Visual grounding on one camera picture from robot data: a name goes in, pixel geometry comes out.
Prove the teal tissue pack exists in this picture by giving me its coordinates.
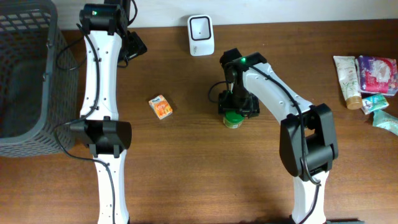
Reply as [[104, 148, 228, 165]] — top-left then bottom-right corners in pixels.
[[361, 93, 389, 115]]

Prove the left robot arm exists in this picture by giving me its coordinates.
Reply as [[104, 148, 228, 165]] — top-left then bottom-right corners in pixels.
[[70, 1, 147, 223]]

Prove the red purple pad package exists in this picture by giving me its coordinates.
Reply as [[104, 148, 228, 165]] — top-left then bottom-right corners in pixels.
[[355, 55, 397, 96]]

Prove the grey plastic mesh basket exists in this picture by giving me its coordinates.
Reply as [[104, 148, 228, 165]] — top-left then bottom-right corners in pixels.
[[1, 1, 79, 157]]

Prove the mint green wipes packet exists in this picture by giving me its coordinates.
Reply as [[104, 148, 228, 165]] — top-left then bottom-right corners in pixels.
[[373, 110, 398, 136]]

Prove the green lid glass jar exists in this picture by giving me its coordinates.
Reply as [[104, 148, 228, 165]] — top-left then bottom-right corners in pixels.
[[223, 111, 244, 129]]

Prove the white cream tube gold cap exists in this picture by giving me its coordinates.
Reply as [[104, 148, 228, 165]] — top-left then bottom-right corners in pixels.
[[333, 56, 363, 110]]

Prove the white barcode scanner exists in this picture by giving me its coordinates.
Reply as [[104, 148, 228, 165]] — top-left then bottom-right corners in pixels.
[[187, 15, 215, 57]]

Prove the orange tissue pack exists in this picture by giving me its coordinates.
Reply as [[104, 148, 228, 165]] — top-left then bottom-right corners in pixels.
[[149, 95, 173, 119]]

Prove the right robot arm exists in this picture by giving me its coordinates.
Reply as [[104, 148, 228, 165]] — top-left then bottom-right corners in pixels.
[[218, 49, 338, 223]]

